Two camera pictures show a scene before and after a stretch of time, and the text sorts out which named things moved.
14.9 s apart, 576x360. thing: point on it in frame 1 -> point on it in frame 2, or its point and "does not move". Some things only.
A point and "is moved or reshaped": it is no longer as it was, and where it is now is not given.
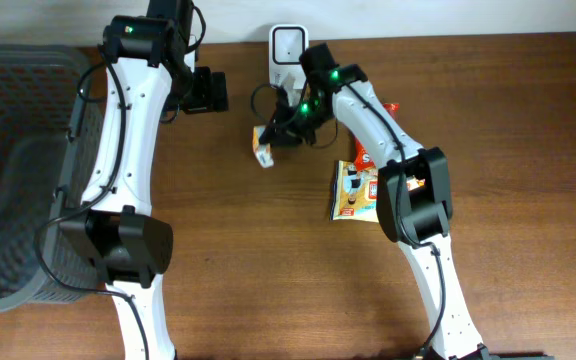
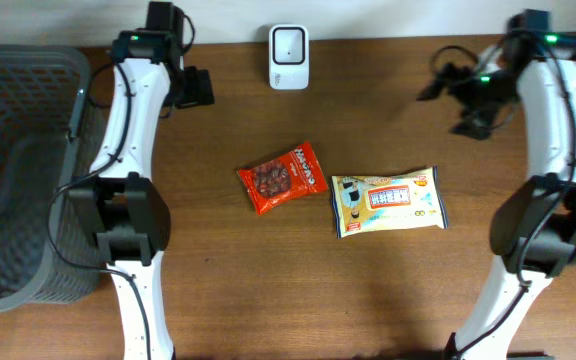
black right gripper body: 304,116 -> 482,97
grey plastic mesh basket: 34,123 does not move
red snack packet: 363,160 -> 287,177
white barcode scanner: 286,44 does not move
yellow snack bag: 354,195 is moved or reshaped
